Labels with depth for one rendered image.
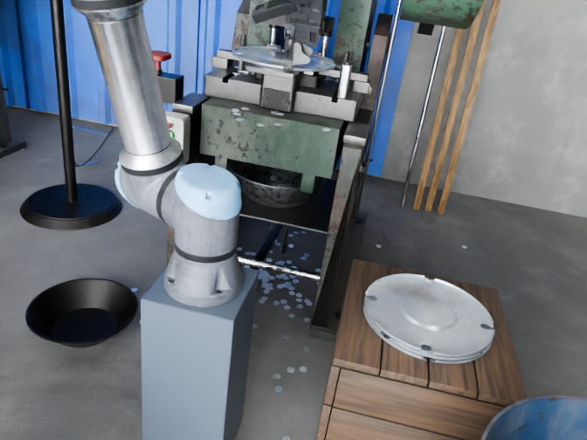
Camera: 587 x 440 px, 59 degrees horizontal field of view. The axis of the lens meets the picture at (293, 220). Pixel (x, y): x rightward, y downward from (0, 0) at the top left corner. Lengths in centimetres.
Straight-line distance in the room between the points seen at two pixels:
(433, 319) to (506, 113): 182
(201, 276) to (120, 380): 60
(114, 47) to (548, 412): 89
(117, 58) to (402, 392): 80
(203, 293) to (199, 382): 20
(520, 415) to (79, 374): 107
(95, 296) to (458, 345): 110
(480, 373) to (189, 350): 58
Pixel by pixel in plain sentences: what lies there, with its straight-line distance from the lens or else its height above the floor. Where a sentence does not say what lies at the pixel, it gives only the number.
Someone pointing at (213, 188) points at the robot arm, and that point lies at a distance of 90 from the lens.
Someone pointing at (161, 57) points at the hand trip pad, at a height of 76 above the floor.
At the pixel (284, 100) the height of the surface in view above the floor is 68.
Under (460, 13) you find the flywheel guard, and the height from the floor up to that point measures 97.
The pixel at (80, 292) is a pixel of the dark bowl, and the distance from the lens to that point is 174.
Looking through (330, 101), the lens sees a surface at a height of 69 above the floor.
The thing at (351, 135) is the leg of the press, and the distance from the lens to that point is 138.
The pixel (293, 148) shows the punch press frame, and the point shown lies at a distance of 144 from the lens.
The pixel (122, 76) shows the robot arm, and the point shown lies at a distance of 90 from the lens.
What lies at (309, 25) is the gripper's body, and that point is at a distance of 126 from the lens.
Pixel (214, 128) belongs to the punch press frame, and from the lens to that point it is 149.
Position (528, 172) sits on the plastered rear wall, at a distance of 298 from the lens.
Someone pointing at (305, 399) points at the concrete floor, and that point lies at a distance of 146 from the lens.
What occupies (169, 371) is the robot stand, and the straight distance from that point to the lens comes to 108.
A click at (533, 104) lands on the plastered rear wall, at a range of 288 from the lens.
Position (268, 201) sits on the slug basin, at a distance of 163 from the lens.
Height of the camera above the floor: 105
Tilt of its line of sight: 27 degrees down
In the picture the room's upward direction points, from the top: 8 degrees clockwise
